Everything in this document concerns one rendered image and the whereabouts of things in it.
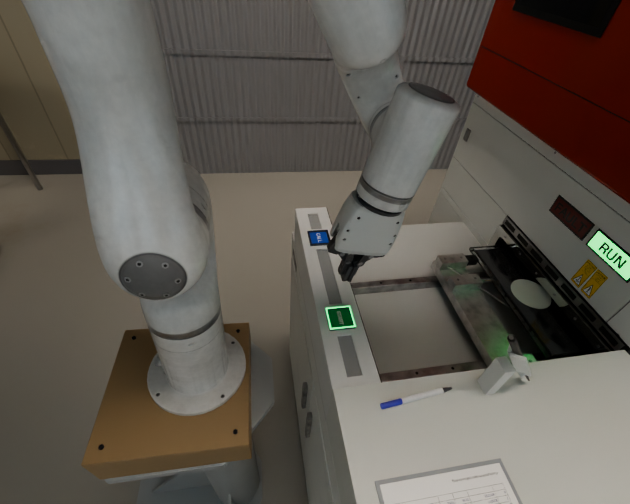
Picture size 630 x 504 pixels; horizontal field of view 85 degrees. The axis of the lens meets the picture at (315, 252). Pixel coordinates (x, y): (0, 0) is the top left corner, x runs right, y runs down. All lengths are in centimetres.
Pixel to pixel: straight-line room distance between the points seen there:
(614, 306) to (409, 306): 44
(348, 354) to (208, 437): 29
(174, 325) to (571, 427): 69
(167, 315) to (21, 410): 151
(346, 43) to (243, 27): 230
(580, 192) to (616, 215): 10
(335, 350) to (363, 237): 26
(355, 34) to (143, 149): 24
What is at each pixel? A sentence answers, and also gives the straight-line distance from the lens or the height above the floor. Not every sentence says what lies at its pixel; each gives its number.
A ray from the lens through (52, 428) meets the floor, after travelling 192.
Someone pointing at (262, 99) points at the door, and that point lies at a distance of 280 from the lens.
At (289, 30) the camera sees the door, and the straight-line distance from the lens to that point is 270.
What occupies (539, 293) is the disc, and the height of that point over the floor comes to 90.
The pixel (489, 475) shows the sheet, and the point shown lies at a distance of 69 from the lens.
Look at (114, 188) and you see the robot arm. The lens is 41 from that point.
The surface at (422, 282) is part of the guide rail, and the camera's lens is 103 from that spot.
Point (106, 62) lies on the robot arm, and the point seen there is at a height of 147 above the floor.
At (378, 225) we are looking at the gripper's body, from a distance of 54.
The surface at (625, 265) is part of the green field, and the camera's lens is 95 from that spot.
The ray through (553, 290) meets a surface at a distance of 106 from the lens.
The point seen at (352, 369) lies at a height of 96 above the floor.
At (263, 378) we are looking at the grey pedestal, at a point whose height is 82.
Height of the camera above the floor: 156
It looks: 43 degrees down
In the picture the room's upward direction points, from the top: 5 degrees clockwise
